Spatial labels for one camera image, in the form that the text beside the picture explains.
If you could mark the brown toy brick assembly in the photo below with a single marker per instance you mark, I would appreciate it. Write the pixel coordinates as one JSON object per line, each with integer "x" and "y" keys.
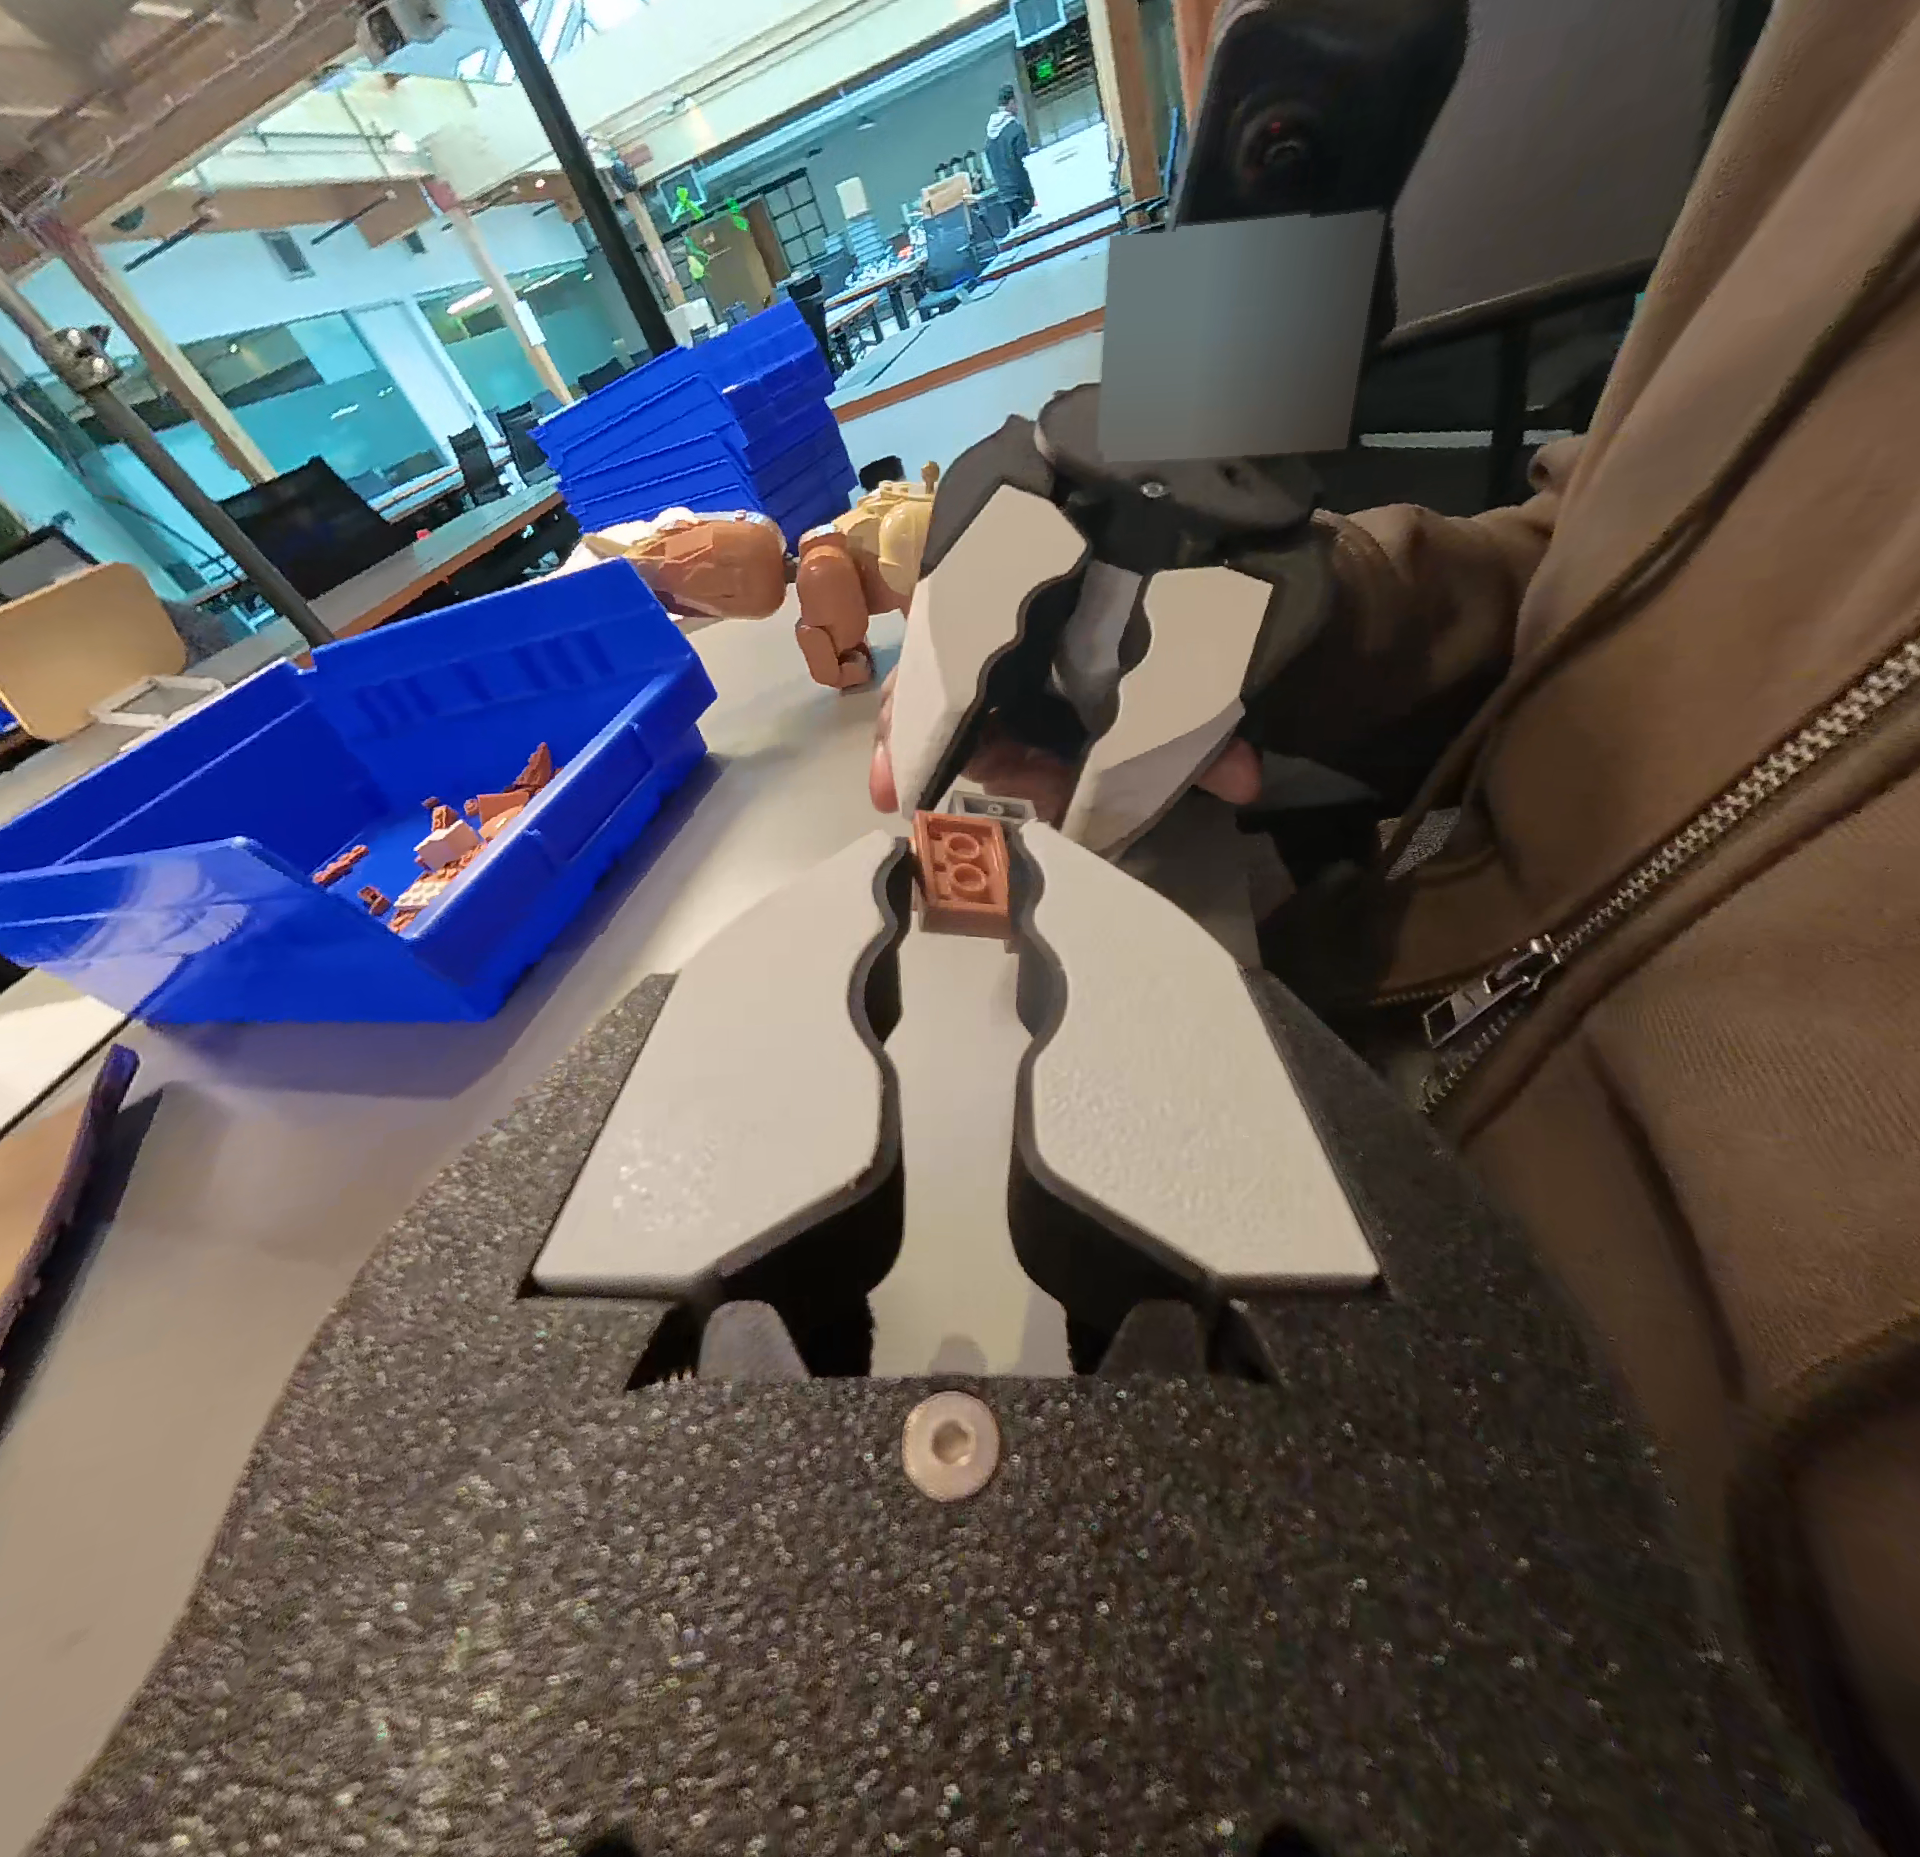
{"x": 967, "y": 875}

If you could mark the pile of brown toy bricks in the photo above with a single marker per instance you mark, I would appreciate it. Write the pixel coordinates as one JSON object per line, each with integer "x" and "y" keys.
{"x": 452, "y": 839}

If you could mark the printed cardboard box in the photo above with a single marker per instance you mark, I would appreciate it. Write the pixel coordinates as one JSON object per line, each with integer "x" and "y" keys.
{"x": 56, "y": 1199}

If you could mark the black monitor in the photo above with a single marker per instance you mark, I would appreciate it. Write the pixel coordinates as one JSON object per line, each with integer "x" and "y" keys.
{"x": 317, "y": 523}

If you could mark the black pole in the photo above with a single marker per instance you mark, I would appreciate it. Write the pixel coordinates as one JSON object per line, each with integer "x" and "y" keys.
{"x": 571, "y": 150}

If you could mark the brown toy figure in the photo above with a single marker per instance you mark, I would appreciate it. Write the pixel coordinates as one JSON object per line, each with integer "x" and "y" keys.
{"x": 736, "y": 569}

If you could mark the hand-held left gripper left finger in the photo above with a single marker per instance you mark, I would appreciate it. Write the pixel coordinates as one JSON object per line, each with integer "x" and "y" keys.
{"x": 721, "y": 1138}

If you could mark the stack of blue bins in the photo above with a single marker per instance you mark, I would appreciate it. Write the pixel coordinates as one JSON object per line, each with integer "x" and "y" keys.
{"x": 706, "y": 419}

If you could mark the person's right forearm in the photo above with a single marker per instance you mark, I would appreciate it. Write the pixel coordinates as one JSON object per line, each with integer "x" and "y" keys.
{"x": 1502, "y": 720}

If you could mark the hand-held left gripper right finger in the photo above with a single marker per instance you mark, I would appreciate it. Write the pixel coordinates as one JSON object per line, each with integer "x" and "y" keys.
{"x": 1200, "y": 1138}

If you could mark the blue plastic bin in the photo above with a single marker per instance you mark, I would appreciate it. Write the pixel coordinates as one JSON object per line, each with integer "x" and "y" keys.
{"x": 271, "y": 839}

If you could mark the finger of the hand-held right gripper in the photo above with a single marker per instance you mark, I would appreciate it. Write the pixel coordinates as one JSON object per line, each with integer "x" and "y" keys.
{"x": 1187, "y": 689}
{"x": 975, "y": 629}

